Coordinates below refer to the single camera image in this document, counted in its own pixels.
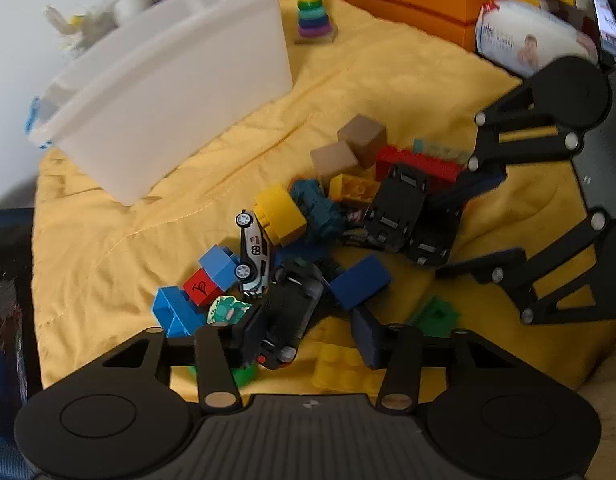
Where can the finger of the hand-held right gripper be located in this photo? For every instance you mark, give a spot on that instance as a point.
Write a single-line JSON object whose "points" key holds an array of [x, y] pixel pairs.
{"points": [[488, 182], [468, 270]]}

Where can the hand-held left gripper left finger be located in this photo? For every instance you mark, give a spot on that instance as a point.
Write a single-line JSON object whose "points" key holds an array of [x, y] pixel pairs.
{"points": [[248, 332]]}

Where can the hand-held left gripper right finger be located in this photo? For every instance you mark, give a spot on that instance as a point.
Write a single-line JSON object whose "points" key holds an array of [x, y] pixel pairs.
{"points": [[366, 335]]}

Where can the red long building block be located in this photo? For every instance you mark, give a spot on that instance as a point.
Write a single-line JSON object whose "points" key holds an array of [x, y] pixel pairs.
{"points": [[443, 172]]}

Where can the black toy car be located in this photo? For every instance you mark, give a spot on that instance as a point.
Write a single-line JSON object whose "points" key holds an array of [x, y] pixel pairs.
{"points": [[433, 240], [398, 205], [290, 305]]}

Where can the red cube block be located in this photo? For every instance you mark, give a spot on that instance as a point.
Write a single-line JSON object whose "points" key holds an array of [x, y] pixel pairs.
{"points": [[200, 287]]}

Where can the blue studded building block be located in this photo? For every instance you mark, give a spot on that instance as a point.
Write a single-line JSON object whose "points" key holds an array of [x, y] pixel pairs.
{"points": [[175, 310]]}

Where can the white plastic storage bin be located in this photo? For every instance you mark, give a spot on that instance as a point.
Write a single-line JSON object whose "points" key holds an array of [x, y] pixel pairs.
{"points": [[178, 85]]}

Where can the green dinosaur cutout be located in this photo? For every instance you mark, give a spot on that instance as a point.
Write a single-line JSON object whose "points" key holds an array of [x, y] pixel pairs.
{"points": [[227, 311]]}

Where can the yellow studded plate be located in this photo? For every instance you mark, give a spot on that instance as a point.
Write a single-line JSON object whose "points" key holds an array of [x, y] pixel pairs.
{"points": [[338, 367]]}

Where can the green building block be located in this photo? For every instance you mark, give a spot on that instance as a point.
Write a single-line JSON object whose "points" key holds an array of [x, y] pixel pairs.
{"points": [[245, 376]]}

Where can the dark blue flat block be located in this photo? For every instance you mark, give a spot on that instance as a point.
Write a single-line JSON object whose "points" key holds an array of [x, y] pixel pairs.
{"points": [[360, 282]]}

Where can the pale teal building block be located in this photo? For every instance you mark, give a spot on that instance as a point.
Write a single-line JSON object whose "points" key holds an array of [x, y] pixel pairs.
{"points": [[443, 149]]}

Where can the green flat piece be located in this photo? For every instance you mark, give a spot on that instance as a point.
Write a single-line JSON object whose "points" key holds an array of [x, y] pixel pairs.
{"points": [[435, 316]]}

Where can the blue plain block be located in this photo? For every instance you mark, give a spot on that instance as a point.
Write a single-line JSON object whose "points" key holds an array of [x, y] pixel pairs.
{"points": [[219, 262]]}

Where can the white toy car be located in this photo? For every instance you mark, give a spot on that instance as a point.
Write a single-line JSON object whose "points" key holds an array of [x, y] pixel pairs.
{"points": [[254, 252]]}

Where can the yellow cylinder block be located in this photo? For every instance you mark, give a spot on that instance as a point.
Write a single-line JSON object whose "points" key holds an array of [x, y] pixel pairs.
{"points": [[280, 215]]}

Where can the dark teal dinosaur toy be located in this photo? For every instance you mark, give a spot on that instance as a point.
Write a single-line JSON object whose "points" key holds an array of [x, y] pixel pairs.
{"points": [[318, 215]]}

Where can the brown wooden cube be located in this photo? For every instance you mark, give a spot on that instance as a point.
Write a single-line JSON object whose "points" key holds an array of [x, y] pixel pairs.
{"points": [[363, 135]]}

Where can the yellow studded brick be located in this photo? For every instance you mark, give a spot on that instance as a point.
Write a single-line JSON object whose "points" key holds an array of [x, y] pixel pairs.
{"points": [[353, 187]]}

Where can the dark device with screen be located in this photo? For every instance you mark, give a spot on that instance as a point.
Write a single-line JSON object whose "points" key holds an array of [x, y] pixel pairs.
{"points": [[608, 25]]}

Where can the white wet wipes pack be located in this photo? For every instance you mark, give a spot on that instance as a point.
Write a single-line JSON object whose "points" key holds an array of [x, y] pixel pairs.
{"points": [[518, 35]]}

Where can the pale wooden cube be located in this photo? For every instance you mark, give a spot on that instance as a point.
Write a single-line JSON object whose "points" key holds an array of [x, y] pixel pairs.
{"points": [[333, 160]]}

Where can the yellow quilted blanket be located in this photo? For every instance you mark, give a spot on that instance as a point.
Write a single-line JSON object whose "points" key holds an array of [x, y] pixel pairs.
{"points": [[113, 220]]}

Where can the orange cardboard box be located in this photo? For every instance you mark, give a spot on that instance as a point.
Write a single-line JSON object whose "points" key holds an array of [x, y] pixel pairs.
{"points": [[403, 0]]}

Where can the white plush toy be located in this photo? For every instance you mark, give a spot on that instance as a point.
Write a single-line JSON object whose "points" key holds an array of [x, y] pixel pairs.
{"points": [[95, 22]]}

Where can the white round toy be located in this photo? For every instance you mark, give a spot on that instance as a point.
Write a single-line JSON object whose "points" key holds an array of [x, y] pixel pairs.
{"points": [[133, 6]]}

